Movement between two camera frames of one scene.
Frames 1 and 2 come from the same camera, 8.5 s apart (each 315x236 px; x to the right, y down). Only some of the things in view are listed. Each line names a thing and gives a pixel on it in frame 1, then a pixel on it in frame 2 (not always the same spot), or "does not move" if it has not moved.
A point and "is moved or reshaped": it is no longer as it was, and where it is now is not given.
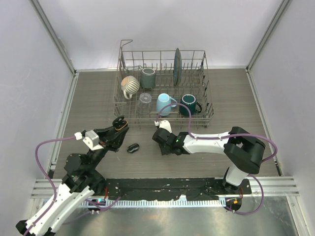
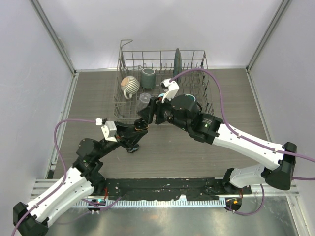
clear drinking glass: (144, 103) does not move
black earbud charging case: (133, 148) does not move
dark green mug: (190, 101) does not move
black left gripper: (110, 138) to (127, 135)
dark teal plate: (177, 68) does not move
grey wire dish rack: (171, 85) does not move
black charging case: (118, 123) is moved or reshaped
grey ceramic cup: (148, 78) does not move
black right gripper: (164, 151) to (155, 106)
